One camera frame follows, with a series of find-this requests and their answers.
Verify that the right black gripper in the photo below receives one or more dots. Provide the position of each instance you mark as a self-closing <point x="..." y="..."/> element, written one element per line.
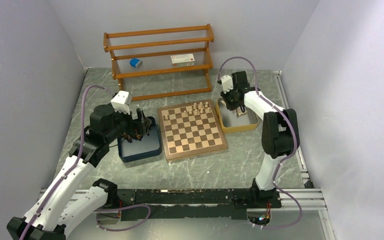
<point x="229" y="106"/>

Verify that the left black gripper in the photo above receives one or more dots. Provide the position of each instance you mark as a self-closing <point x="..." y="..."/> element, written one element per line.
<point x="140" y="127"/>

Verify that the light queen chess piece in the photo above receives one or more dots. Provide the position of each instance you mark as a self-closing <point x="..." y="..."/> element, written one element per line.
<point x="239" y="112"/>

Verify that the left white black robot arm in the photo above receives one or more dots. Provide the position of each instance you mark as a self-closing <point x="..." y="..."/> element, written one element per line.
<point x="52" y="218"/>

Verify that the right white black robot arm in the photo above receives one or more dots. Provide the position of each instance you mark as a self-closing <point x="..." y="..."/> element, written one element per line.
<point x="280" y="134"/>

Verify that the dark chess pieces pile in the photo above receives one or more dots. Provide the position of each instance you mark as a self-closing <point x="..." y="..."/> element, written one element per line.
<point x="138" y="137"/>

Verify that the wooden chess board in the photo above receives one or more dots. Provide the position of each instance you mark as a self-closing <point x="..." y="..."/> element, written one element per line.
<point x="193" y="130"/>

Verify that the blue metal tin tray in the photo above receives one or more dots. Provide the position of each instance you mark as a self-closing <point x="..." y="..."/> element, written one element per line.
<point x="149" y="146"/>

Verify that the gold metal tin tray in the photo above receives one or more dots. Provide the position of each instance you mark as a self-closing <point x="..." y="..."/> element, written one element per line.
<point x="229" y="121"/>

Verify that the white red card box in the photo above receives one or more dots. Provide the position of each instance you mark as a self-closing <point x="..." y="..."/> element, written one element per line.
<point x="182" y="60"/>

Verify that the blue eraser block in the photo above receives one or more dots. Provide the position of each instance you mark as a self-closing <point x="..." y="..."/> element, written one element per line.
<point x="135" y="63"/>

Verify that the wooden two-tier shelf rack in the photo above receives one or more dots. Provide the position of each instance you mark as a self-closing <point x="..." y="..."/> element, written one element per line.
<point x="155" y="48"/>

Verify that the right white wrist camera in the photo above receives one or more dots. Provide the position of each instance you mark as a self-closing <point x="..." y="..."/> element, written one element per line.
<point x="227" y="83"/>

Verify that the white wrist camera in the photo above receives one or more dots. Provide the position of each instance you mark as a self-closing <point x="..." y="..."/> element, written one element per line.
<point x="227" y="83"/>
<point x="121" y="102"/>

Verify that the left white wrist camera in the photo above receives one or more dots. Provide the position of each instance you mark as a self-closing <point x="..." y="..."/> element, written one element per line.
<point x="121" y="102"/>

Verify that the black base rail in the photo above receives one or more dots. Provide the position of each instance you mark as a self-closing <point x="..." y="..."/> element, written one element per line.
<point x="233" y="203"/>

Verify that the aluminium frame rail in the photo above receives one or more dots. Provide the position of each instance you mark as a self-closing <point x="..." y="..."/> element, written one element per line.
<point x="310" y="199"/>

